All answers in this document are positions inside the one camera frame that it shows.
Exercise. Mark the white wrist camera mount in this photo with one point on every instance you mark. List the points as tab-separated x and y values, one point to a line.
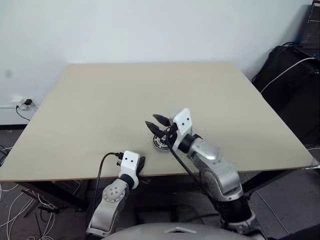
130	162
183	122

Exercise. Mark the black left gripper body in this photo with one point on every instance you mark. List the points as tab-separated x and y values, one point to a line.
140	166

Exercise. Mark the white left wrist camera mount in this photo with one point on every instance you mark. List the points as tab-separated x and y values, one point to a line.
130	162

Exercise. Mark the white wall power strip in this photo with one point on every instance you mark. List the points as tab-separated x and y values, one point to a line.
18	100

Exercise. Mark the black plug adapter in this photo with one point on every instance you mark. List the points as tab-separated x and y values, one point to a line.
28	102

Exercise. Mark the large black case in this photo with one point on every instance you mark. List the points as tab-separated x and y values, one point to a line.
290	80

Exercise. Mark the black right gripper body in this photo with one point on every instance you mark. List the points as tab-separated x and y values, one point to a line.
171	135

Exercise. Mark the dark computer monitor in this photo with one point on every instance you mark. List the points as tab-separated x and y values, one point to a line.
312	27

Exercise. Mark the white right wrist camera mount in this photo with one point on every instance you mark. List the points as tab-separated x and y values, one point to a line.
183	122

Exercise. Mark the clear table corner guard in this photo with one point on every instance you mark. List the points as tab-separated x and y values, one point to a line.
315	163

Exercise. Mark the grey robot torso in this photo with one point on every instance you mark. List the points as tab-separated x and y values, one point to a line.
162	232

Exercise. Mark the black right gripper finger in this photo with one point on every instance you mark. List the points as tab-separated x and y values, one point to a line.
162	119
153	127

